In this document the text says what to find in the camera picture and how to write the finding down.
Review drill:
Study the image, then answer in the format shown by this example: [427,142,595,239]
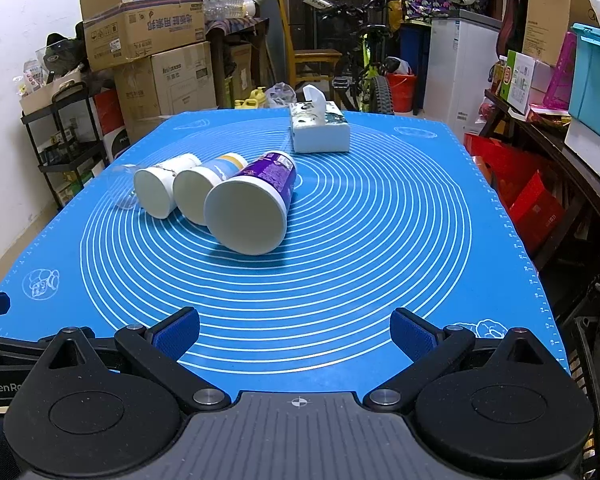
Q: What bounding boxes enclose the clear plastic cup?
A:
[99,164,140,210]

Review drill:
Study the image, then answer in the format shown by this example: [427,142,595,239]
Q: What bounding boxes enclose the white patterned paper cup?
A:
[134,153,201,220]

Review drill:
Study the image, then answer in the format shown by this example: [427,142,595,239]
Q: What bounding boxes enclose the blue yellow paper cup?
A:
[173,153,248,226]

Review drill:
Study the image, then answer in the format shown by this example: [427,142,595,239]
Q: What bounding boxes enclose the purple paper cup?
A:
[204,151,298,256]

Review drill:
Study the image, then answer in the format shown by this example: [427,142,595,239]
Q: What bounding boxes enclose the black metal shelf rack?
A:
[20,81,108,211]

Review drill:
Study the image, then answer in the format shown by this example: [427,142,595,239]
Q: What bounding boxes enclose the blue silicone baking mat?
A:
[0,110,567,394]

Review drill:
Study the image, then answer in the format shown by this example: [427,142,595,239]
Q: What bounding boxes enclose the red gift bag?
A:
[464,133,565,254]

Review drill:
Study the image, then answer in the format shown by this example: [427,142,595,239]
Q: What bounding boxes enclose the large lower cardboard box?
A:
[114,42,216,143]

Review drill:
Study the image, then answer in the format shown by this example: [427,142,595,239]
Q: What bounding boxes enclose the open top cardboard box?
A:
[80,0,204,72]

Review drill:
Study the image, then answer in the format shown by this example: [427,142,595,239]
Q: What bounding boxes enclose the green white product box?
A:
[500,50,536,115]

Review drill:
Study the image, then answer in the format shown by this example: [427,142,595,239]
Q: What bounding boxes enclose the yellow oil jug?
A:
[234,87,268,110]

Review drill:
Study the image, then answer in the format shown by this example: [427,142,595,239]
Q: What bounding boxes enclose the white tissue box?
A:
[289,84,351,154]

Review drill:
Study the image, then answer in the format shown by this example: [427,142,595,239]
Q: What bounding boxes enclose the red plastic bucket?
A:
[386,74,417,113]

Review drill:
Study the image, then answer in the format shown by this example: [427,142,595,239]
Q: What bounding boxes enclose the white chest freezer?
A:
[424,10,501,140]

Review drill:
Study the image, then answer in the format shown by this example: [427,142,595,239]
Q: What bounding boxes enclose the wooden chair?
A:
[276,0,341,90]

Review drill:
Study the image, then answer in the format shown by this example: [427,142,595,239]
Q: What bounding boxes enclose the black green bicycle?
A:
[302,0,412,115]

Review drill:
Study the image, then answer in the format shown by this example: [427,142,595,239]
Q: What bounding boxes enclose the tall brown cardboard box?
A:
[522,0,600,66]

